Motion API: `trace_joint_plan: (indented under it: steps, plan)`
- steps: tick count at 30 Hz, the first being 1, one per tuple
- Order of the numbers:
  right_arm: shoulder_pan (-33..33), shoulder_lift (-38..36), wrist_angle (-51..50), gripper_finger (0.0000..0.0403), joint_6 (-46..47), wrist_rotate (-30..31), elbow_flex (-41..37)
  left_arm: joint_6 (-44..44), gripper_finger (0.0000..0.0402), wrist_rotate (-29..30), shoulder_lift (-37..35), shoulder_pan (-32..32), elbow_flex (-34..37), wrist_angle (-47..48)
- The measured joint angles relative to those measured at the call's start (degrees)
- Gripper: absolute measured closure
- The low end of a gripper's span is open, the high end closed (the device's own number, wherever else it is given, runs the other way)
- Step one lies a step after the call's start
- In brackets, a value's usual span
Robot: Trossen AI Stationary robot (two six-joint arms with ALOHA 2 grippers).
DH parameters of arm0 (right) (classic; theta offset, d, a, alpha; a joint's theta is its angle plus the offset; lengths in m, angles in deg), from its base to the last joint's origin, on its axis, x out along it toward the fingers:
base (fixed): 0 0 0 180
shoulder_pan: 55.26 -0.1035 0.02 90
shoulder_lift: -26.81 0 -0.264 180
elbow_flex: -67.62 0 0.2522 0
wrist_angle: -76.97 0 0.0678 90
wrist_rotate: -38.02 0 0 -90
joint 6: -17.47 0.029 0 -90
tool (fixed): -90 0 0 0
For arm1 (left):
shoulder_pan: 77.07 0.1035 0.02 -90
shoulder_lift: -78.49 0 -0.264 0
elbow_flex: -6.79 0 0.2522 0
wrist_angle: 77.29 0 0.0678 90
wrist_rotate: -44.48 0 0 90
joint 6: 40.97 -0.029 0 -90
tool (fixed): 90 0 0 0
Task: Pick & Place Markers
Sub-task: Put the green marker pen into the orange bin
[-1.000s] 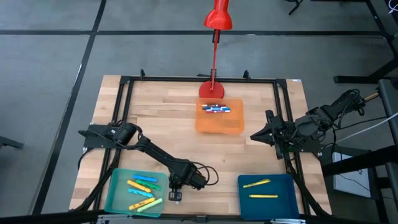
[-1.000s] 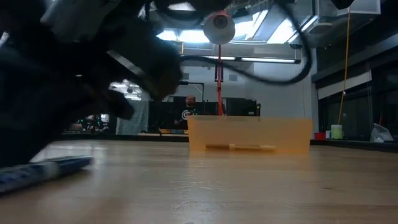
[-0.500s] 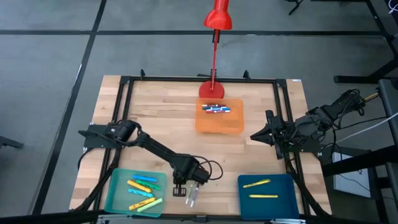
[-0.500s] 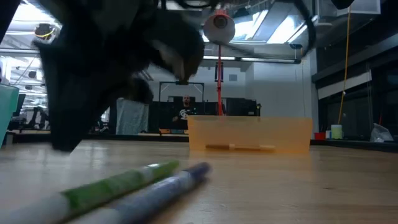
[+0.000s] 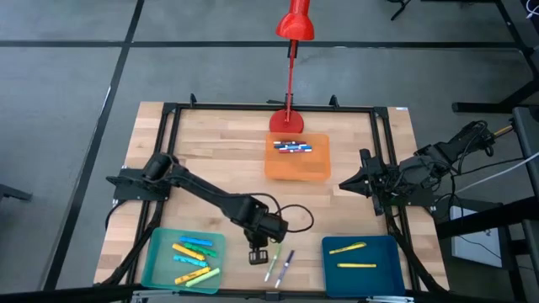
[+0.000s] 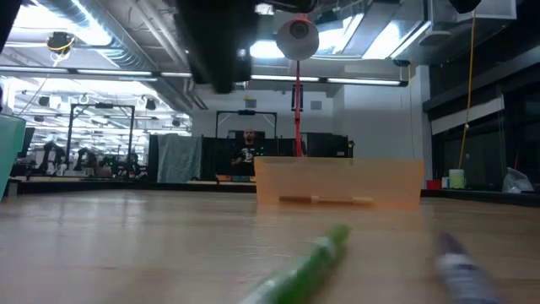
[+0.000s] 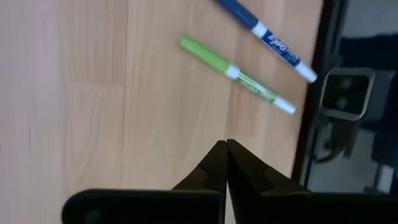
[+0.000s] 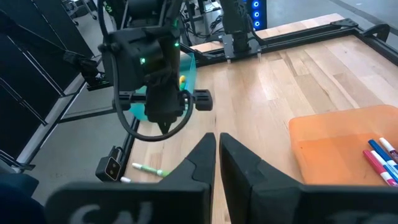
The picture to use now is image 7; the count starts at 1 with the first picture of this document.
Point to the grey stereo camera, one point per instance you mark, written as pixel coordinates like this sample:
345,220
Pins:
346,93

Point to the black aluminium rig frame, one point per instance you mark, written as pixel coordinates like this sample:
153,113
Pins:
328,31

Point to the green dry-erase marker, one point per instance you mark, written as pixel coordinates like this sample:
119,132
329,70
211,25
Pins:
205,54

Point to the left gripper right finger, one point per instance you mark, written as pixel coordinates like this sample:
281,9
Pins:
248,180

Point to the blue dry-erase marker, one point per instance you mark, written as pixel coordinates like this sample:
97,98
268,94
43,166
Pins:
280,46

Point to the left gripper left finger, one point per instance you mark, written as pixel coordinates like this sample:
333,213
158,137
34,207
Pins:
214,174

